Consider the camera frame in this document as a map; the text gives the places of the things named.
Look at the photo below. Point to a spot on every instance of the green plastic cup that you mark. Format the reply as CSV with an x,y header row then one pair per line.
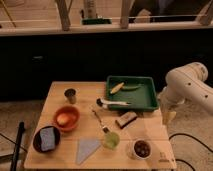
x,y
111,140

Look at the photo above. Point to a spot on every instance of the yellow fruit in bowl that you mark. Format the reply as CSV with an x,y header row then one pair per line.
x,y
62,119

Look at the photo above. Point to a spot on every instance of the wooden block eraser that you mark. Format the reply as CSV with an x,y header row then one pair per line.
x,y
125,119

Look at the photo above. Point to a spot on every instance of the green object on shelf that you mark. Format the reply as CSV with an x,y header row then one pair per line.
x,y
96,21

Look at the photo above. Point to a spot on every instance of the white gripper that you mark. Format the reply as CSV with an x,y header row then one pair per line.
x,y
167,105

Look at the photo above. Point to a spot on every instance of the black pole at left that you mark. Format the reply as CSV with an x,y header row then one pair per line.
x,y
15,155

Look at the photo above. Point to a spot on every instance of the white cup with dark contents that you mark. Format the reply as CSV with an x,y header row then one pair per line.
x,y
139,149

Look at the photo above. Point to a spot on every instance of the metal spoon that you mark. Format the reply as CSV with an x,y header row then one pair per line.
x,y
104,128

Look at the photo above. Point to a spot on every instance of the blue sponge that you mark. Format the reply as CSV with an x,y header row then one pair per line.
x,y
47,139

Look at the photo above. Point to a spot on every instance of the grey blue towel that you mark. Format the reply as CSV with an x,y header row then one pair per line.
x,y
86,147

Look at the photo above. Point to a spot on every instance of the metal cup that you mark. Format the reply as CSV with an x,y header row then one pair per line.
x,y
70,94

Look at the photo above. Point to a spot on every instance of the white handled brush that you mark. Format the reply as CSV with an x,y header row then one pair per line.
x,y
106,103

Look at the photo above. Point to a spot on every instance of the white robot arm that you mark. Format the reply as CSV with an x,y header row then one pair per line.
x,y
185,83

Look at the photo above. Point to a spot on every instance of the orange bowl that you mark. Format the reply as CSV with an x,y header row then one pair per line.
x,y
73,115

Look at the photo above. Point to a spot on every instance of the green plastic tray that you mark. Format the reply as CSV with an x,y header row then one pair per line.
x,y
141,99

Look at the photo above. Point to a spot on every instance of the green pea pod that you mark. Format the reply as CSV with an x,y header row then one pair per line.
x,y
130,88

